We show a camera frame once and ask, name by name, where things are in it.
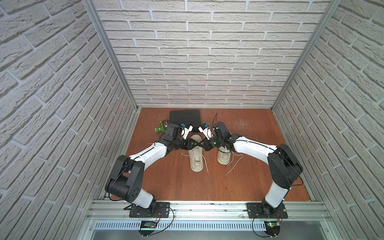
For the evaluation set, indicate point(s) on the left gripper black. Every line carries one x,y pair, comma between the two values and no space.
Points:
188,142

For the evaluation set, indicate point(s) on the right controller board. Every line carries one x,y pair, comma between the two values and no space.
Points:
272,229

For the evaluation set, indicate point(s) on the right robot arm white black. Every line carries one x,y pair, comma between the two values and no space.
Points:
284,166

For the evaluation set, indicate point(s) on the black plastic tool case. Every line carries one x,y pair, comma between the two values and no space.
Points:
191,117

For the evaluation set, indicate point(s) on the controller board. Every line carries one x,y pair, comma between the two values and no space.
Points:
272,229
147,228

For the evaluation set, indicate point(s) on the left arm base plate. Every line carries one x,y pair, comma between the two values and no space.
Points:
157,210

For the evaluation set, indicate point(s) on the aluminium front rail frame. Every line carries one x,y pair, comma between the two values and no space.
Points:
203,216

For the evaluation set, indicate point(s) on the right corner aluminium post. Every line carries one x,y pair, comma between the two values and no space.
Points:
323,23

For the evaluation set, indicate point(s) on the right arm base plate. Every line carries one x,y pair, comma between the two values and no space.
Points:
262,210

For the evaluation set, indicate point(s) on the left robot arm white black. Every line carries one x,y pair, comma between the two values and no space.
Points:
126,177

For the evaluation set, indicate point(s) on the left controller board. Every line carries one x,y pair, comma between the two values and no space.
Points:
147,228

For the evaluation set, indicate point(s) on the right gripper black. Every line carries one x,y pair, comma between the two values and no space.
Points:
206,147

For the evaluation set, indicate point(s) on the green handled tool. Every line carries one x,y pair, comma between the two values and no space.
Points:
162,126

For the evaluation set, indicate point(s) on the corner aluminium post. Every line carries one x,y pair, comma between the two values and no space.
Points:
323,23
98,24

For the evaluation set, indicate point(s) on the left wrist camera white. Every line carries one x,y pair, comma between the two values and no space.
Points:
185,130

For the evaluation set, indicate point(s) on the left corner aluminium post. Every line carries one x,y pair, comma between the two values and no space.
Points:
98,24

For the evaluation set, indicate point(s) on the beige sneaker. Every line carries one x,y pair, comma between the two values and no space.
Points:
197,160
226,158

